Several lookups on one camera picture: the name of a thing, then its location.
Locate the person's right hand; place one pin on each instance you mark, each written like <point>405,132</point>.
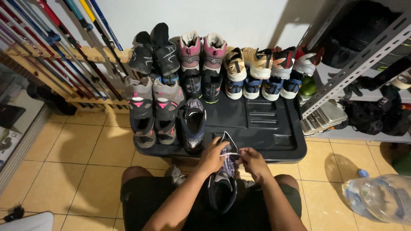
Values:
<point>255,166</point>

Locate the person's left hand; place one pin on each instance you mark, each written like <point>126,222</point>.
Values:
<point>208,158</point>

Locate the navy purple hiking shoe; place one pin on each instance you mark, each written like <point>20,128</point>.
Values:
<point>192,128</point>
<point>221,189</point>

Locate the grey speckled cloth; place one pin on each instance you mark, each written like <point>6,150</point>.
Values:
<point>175,175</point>

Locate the black plastic container lid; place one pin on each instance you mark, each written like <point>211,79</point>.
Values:
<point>263,128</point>

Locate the grey pink hiking shoe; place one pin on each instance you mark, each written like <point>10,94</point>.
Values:
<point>141,112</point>
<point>167,109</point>

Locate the black shoe lime sole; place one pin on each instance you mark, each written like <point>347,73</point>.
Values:
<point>212,89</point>

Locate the navy shoe white sole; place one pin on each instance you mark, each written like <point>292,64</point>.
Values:
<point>252,88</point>
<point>272,89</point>
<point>233,89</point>
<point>290,87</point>

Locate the black blue trail shoe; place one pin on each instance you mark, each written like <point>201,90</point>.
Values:
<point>192,86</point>
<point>170,79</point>

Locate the person's black shorts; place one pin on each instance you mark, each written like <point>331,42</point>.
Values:
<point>144,205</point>

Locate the green round object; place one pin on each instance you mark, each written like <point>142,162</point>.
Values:
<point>308,86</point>

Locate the tan black sneaker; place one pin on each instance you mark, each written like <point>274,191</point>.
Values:
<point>259,64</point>
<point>235,65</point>

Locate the magenta grey hiking boot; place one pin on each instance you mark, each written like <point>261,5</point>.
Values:
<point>213,56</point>
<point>190,54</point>

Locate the black red white sneaker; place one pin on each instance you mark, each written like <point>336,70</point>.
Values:
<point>306,62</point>
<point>282,64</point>

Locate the black grey hiking boot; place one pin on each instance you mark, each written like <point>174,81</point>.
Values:
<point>141,56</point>
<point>166,54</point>

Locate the clear plastic water jug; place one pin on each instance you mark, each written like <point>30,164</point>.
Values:
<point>379,197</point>

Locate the grey metal shelf rack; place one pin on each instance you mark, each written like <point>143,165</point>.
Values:
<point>359,64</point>

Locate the wooden pole rack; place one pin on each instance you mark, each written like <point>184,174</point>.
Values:
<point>96,54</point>

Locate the black bag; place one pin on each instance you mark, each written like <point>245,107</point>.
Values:
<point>51,99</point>

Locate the row of trekking poles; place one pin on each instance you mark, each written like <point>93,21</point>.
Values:
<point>57,48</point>

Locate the white object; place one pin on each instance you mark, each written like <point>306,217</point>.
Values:
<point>29,223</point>

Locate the glass display cabinet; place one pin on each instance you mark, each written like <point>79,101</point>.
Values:
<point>16,128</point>

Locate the small black floor object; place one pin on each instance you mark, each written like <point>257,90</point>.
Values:
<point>14,214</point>

